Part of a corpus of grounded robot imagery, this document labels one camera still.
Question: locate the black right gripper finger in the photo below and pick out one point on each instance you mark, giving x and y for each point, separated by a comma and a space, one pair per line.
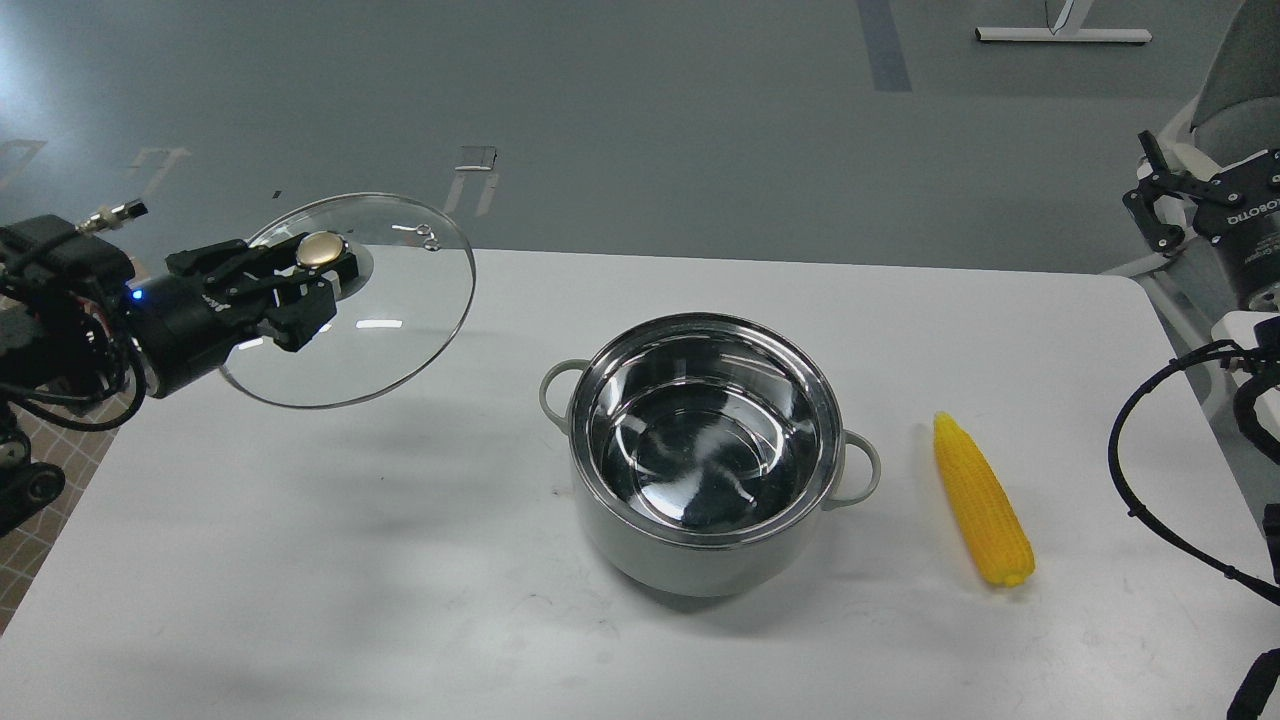
1174, 176

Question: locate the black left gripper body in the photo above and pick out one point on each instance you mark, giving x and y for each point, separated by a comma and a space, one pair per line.
182, 334

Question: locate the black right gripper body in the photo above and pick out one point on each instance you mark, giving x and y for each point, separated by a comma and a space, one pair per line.
1241, 220

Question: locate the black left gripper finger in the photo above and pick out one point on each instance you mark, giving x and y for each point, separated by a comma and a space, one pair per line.
289, 310
293, 266

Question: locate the glass pot lid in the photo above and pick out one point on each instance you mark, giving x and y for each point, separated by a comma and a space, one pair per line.
415, 284

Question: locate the yellow corn cob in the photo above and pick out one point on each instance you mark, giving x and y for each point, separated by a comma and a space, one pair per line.
991, 531

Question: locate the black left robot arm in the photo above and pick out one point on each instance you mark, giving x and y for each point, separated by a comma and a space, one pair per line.
84, 343

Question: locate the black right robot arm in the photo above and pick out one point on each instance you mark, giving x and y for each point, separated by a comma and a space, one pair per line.
1211, 567

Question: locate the grey steel cooking pot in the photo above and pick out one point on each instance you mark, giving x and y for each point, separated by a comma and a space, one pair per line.
705, 447

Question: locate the grey office chair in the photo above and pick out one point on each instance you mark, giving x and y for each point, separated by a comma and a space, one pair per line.
1232, 117

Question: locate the beige checkered cloth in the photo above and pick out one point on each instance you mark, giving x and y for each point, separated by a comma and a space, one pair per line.
49, 456

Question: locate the white desk leg base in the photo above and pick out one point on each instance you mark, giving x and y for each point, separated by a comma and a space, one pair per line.
1068, 27

